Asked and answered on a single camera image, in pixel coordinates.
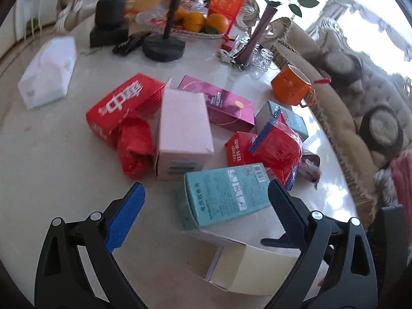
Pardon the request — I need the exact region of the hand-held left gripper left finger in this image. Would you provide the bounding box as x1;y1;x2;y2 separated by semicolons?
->
34;182;152;309

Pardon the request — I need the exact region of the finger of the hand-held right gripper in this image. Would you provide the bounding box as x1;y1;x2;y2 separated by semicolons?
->
261;232;301;252

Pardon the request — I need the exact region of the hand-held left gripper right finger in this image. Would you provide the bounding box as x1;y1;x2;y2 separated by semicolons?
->
267;178;377;309

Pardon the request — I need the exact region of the cream cardboard box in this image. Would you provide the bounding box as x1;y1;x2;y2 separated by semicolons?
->
193;227;330;297

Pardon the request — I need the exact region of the purple wrapper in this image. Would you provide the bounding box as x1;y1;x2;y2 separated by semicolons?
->
296;150;322;189

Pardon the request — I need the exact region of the red zip plastic bag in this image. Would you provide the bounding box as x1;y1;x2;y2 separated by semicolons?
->
248;109;305;192

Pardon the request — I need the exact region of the large teal printed box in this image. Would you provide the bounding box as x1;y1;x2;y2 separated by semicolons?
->
175;162;274;230

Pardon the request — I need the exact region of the red wrapper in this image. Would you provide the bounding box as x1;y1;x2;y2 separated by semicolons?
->
116;116;156;181

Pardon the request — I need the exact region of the small red box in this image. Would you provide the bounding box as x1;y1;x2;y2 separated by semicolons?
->
224;131;261;168

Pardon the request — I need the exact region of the small teal box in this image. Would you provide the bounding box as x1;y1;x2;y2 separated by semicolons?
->
254;100;310;142

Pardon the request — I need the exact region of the pink cardboard box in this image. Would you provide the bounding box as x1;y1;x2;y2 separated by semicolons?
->
154;88;216;181

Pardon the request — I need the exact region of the red carton white lettering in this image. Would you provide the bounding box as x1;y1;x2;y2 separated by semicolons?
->
85;72;166;150

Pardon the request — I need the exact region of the magenta shiny box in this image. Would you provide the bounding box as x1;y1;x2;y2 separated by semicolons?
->
177;75;255;134

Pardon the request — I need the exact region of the grey patterned blanket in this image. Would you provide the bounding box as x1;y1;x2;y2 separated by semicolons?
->
373;167;395;200

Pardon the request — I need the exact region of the pink folded towel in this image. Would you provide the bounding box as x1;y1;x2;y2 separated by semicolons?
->
388;150;412;213

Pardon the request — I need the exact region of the ornate white carved table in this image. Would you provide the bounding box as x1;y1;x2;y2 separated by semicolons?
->
0;6;359;309

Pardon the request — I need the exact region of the brown and cream cushion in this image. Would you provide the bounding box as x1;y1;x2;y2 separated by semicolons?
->
357;105;404;169
322;50;364;87

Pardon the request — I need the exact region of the orange ceramic mug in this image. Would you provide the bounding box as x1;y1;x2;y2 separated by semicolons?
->
270;64;317;107

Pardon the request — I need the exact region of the clear glass cup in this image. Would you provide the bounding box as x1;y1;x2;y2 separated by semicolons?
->
251;47;279;71
230;34;252;55

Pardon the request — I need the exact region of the silver key bunch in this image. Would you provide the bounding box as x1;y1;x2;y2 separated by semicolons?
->
219;50;248;71

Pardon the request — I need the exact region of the white tissue box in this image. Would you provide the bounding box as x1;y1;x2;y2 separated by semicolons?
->
18;36;78;110

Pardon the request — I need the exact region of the black phone stand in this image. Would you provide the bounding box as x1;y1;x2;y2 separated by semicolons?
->
143;0;188;62

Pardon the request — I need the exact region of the black hair clip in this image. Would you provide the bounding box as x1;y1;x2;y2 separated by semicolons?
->
112;31;152;55

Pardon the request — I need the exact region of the purple glass vase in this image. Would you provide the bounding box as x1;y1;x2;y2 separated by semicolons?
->
236;5;279;65

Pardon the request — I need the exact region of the flat black box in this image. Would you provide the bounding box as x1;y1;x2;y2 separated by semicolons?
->
89;26;129;48

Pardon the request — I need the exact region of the glass fruit tray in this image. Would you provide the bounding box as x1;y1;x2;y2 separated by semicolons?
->
135;0;232;41

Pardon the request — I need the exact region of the orange-red printed packet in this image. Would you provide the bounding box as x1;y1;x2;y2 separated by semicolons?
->
208;0;246;36

